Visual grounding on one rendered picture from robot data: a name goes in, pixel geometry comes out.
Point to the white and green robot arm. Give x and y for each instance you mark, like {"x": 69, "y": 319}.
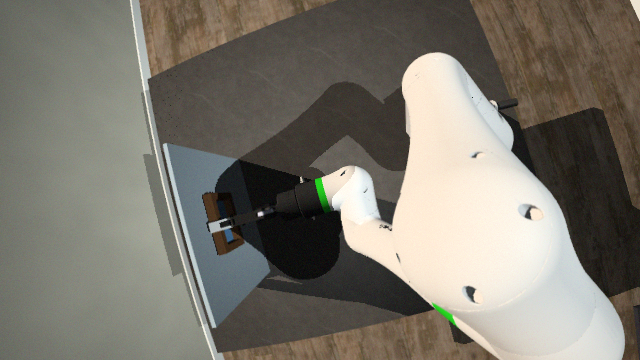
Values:
{"x": 476, "y": 233}

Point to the light blue flat board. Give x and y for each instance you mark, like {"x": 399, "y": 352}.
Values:
{"x": 224, "y": 280}

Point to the brown rectangular frame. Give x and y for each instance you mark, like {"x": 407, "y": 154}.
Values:
{"x": 226, "y": 208}

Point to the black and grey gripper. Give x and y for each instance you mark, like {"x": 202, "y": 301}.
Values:
{"x": 286, "y": 205}

